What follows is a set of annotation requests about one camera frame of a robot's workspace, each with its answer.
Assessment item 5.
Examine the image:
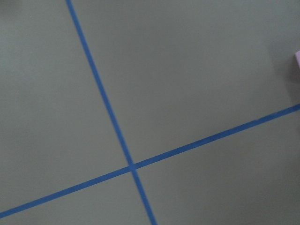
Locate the brown paper table cover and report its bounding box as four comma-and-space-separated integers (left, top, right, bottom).
0, 0, 300, 225

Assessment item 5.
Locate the pink foam cube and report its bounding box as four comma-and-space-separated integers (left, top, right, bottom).
295, 51, 300, 68

